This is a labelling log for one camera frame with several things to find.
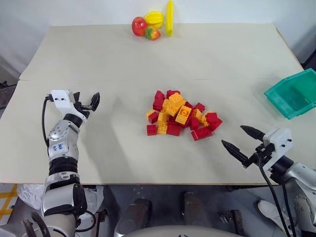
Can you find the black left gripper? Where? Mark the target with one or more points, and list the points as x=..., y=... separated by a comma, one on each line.
x=83, y=107

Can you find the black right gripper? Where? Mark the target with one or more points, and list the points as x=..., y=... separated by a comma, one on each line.
x=264, y=151

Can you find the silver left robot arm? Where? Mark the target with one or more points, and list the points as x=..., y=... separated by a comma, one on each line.
x=59, y=148

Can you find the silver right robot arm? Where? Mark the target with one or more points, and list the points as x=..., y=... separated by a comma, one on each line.
x=300, y=182

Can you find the green plastic bin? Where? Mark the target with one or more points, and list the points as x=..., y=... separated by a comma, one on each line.
x=293, y=97

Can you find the white shoe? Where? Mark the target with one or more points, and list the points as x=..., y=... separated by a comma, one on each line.
x=270, y=212

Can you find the dark rounded shape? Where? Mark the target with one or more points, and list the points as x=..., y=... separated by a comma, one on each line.
x=134, y=214
x=195, y=209

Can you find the red toy apple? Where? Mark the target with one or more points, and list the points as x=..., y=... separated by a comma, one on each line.
x=138, y=26

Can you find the toy strawberry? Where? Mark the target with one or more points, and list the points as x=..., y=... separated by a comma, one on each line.
x=152, y=34

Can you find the yellow toy starfruit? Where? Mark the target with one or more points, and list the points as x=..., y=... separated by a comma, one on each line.
x=154, y=19

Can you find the grey robot torso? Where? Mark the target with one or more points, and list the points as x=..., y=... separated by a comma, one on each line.
x=177, y=232

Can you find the crumpled white plastic sheet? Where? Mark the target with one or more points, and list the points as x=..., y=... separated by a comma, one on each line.
x=28, y=195

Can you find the yellow toy banana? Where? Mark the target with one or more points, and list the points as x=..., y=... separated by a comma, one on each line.
x=169, y=17

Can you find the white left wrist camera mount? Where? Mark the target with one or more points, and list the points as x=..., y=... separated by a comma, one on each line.
x=61, y=100

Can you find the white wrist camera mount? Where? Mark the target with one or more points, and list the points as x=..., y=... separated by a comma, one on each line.
x=61, y=100
x=277, y=144

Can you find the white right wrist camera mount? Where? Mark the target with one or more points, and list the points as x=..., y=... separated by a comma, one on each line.
x=277, y=144

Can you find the dark metal bracket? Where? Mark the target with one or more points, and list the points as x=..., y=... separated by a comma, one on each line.
x=233, y=218

